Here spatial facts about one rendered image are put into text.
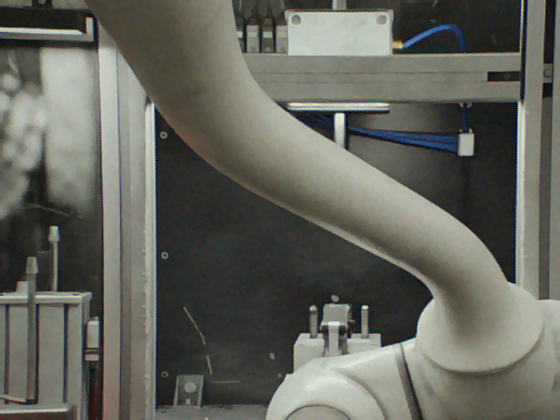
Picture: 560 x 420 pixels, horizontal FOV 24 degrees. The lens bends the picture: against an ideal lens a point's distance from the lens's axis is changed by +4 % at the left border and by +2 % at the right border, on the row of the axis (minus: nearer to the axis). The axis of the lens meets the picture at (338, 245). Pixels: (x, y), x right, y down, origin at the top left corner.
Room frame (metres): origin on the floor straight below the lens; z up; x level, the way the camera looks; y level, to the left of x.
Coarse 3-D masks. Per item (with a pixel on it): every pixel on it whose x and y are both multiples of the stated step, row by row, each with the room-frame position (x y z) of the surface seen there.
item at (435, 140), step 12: (300, 120) 1.66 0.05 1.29; (312, 120) 1.65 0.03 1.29; (324, 120) 1.66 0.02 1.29; (360, 132) 1.66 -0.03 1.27; (372, 132) 1.66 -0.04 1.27; (384, 132) 1.67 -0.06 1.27; (396, 132) 1.67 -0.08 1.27; (408, 132) 1.67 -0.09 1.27; (420, 132) 1.67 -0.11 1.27; (420, 144) 1.67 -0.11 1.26; (432, 144) 1.67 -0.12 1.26; (444, 144) 1.67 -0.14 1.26; (456, 144) 1.67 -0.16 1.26; (156, 396) 1.67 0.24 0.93
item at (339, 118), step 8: (336, 112) 1.46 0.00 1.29; (344, 112) 1.46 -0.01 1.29; (336, 120) 1.46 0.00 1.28; (344, 120) 1.46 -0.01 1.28; (336, 128) 1.46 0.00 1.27; (344, 128) 1.46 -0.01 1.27; (336, 136) 1.46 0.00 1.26; (344, 136) 1.46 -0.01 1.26; (344, 144) 1.46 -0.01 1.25; (304, 224) 1.44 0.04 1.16; (312, 224) 1.44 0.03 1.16
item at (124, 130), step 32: (544, 64) 1.26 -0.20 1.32; (128, 128) 1.27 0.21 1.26; (544, 128) 1.26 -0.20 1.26; (128, 160) 1.27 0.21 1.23; (544, 160) 1.26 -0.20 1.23; (128, 192) 1.27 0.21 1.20; (544, 192) 1.26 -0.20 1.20; (128, 224) 1.27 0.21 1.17; (544, 224) 1.26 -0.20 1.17; (128, 256) 1.27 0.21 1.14; (544, 256) 1.26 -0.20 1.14; (128, 288) 1.27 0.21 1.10; (544, 288) 1.26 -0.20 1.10; (128, 320) 1.27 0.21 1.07; (128, 352) 1.27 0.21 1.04; (128, 384) 1.27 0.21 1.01; (128, 416) 1.27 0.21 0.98
